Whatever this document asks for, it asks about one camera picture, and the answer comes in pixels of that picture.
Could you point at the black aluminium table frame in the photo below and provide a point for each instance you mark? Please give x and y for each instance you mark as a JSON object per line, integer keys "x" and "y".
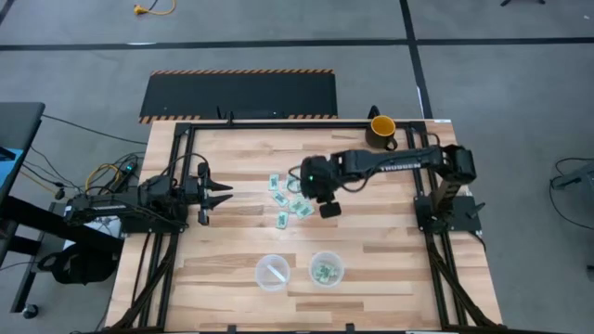
{"x": 278, "y": 125}

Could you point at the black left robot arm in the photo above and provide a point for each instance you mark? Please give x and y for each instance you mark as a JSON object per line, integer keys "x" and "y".
{"x": 153, "y": 192}

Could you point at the grey floor stand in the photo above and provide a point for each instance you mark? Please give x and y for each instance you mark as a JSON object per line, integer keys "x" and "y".
{"x": 575, "y": 178}

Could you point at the white printed paper sheet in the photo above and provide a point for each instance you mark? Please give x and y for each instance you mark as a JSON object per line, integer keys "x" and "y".
{"x": 107, "y": 227}

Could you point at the black caster wheel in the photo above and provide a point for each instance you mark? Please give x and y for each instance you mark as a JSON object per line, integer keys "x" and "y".
{"x": 30, "y": 312}

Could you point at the black bag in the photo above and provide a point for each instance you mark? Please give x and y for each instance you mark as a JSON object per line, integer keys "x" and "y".
{"x": 79, "y": 266}

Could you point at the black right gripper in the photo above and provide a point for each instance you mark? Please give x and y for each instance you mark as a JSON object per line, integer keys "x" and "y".
{"x": 330, "y": 211}

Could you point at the banknotes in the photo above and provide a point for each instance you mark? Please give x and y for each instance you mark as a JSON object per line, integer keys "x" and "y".
{"x": 320, "y": 268}
{"x": 282, "y": 220}

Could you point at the blue item on desk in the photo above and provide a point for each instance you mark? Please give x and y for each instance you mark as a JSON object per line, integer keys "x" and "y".
{"x": 7, "y": 171}

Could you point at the black mug yellow inside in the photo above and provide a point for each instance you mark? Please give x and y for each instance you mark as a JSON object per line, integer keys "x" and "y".
{"x": 378, "y": 139}

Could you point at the black hazard-striped floor mat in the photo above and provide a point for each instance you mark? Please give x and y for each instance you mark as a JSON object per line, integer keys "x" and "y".
{"x": 241, "y": 95}

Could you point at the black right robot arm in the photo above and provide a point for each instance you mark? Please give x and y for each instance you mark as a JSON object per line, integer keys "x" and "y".
{"x": 399, "y": 162}

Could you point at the black desk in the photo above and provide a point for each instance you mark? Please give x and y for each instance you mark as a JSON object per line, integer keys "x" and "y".
{"x": 18, "y": 120}

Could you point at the black power strip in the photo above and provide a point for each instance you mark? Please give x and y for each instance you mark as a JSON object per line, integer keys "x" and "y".
{"x": 124, "y": 175}

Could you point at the black chair base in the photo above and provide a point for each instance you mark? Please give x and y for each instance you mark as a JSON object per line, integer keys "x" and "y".
{"x": 522, "y": 2}

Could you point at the clear round plastic container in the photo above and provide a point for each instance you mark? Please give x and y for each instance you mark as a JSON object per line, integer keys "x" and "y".
{"x": 262, "y": 278}
{"x": 312, "y": 278}

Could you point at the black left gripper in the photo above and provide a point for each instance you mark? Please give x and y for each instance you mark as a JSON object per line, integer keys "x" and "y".
{"x": 192, "y": 192}

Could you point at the small black cone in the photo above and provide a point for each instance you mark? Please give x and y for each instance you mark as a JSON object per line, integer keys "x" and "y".
{"x": 374, "y": 113}

